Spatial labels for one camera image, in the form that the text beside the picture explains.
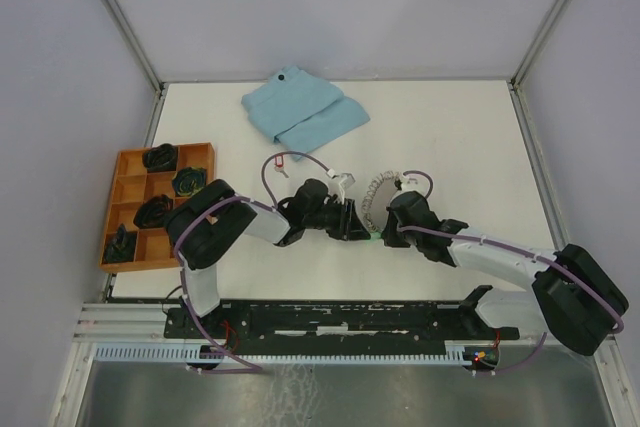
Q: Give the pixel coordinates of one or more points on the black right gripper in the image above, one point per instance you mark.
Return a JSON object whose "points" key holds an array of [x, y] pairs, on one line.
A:
{"points": [[390, 239]]}

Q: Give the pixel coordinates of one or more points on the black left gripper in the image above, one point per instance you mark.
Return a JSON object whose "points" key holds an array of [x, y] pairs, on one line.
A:
{"points": [[349, 226]]}

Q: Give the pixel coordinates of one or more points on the metal key organizer blue handle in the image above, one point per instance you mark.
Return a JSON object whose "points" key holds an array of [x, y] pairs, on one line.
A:
{"points": [[379, 193]]}

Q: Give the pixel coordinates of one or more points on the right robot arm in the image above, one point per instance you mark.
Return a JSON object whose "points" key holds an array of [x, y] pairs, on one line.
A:
{"points": [[562, 293]]}

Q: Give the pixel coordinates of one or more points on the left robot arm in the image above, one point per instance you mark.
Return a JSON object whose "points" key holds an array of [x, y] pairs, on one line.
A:
{"points": [[204, 228]]}

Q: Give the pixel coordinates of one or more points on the red tag key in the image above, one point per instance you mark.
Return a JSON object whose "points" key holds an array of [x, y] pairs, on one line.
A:
{"points": [[279, 166]]}

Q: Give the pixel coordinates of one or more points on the light blue cloth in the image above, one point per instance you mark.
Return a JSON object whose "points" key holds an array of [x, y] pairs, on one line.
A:
{"points": [[302, 112]]}

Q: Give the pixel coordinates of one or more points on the orange compartment tray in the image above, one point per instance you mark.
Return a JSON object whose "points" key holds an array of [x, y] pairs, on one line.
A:
{"points": [[147, 185]]}

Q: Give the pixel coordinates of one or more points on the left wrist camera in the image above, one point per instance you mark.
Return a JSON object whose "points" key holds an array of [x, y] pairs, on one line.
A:
{"points": [[340, 184]]}

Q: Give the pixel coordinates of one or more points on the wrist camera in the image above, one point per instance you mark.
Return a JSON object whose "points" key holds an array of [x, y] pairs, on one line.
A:
{"points": [[340, 184], [415, 180]]}

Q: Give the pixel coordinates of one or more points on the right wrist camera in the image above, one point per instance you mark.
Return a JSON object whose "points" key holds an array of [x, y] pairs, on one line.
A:
{"points": [[415, 180]]}

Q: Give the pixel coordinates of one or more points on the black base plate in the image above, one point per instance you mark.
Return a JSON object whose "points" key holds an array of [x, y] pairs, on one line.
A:
{"points": [[349, 328]]}

